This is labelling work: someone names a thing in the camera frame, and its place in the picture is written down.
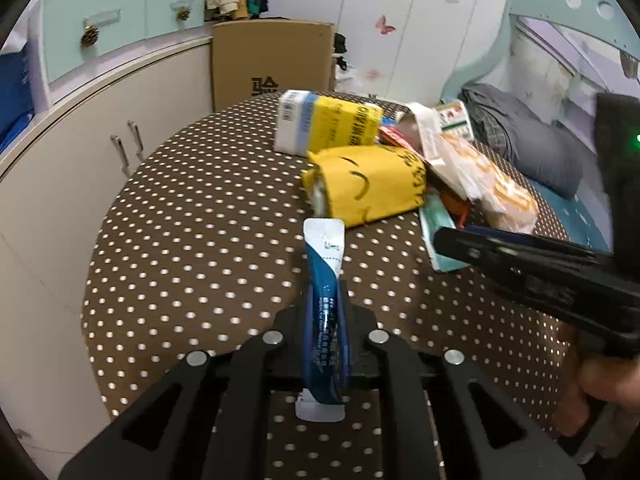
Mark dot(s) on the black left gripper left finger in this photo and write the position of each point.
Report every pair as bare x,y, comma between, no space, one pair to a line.
207,417

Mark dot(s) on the mint green drawer unit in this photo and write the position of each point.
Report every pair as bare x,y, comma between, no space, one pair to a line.
72,42

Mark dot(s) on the orange bread wrapper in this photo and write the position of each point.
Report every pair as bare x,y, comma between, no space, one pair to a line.
506,204

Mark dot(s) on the blue white sachet packet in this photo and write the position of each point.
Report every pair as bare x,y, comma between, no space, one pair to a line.
325,343

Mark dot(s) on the yellow white carton box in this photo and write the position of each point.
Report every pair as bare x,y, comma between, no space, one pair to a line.
310,123

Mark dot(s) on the brown polka dot tablecloth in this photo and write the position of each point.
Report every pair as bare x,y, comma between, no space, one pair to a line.
204,246

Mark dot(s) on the person's right hand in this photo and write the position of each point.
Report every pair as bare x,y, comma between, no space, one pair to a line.
606,379

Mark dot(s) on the mint green bed headboard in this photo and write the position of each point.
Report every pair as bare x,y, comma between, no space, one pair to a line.
603,20

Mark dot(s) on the grey folded blanket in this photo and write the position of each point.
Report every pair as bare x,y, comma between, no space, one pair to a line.
510,128

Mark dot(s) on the teal plastic wrapper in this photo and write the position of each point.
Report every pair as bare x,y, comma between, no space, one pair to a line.
434,216

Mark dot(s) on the yellow smiley snack bag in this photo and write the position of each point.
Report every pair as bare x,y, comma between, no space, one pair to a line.
363,184

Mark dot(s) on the teal bed sheet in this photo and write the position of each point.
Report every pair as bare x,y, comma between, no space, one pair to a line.
575,218

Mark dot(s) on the blue folder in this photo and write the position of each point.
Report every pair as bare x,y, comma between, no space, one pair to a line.
16,106

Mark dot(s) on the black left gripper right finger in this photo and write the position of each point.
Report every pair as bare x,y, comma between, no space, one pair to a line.
441,416

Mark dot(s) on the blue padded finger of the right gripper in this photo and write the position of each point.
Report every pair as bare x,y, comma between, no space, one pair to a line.
520,254

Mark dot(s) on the white cabinet with handles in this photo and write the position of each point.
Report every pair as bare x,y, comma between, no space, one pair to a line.
58,180

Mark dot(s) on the brown cardboard box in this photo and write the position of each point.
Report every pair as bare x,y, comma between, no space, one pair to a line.
270,55

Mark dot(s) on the white red green packet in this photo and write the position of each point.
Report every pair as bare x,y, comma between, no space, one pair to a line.
455,119

